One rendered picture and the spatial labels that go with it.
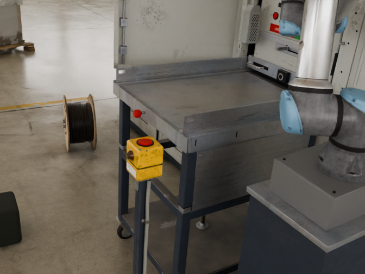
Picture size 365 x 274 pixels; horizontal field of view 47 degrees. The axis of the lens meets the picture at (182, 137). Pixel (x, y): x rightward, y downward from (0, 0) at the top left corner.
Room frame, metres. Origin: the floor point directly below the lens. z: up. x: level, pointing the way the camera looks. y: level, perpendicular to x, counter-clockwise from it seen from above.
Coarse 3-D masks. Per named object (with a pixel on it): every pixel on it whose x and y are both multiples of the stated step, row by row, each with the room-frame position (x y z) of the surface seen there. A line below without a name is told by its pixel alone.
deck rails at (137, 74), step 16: (160, 64) 1.82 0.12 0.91; (176, 64) 1.86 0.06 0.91; (192, 64) 1.91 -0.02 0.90; (208, 64) 1.96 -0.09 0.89; (224, 64) 2.02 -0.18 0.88; (240, 64) 2.07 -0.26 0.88; (128, 80) 1.74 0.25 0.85; (144, 80) 1.76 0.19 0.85; (160, 80) 1.79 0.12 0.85; (208, 112) 1.29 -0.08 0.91; (224, 112) 1.33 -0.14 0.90; (240, 112) 1.37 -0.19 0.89; (256, 112) 1.41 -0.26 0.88; (272, 112) 1.45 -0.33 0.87; (192, 128) 1.26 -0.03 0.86; (208, 128) 1.30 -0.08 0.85
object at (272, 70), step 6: (252, 54) 2.10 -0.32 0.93; (258, 60) 2.02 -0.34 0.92; (264, 60) 2.00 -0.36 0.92; (258, 66) 2.02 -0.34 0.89; (264, 66) 1.98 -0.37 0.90; (270, 66) 1.94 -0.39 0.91; (276, 66) 1.91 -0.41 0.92; (264, 72) 1.98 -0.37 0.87; (270, 72) 1.94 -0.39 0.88; (276, 72) 1.91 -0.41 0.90; (294, 72) 1.83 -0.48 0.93
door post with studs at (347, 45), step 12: (360, 0) 1.58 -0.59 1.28; (360, 12) 1.57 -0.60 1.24; (348, 24) 1.60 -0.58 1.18; (360, 24) 1.56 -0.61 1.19; (348, 36) 1.59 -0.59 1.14; (348, 48) 1.58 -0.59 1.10; (348, 60) 1.57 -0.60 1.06; (336, 72) 1.61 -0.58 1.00; (348, 72) 1.56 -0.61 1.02; (336, 84) 1.59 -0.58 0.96
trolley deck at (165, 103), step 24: (240, 72) 2.03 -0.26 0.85; (120, 96) 1.67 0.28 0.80; (144, 96) 1.57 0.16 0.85; (168, 96) 1.60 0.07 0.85; (192, 96) 1.62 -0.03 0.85; (216, 96) 1.65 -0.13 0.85; (240, 96) 1.67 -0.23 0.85; (264, 96) 1.70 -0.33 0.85; (168, 120) 1.35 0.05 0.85; (192, 120) 1.37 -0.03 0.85; (264, 120) 1.43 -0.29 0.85; (192, 144) 1.23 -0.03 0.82; (216, 144) 1.28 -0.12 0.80
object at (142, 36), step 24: (120, 0) 1.97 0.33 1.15; (144, 0) 2.01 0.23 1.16; (168, 0) 2.04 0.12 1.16; (192, 0) 2.08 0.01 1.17; (216, 0) 2.11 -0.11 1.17; (240, 0) 2.12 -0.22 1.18; (120, 24) 1.96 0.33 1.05; (144, 24) 2.01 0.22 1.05; (168, 24) 2.04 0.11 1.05; (192, 24) 2.08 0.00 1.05; (216, 24) 2.12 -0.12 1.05; (120, 48) 1.95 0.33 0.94; (144, 48) 2.01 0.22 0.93; (168, 48) 2.04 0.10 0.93; (192, 48) 2.08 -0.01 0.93; (216, 48) 2.12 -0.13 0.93
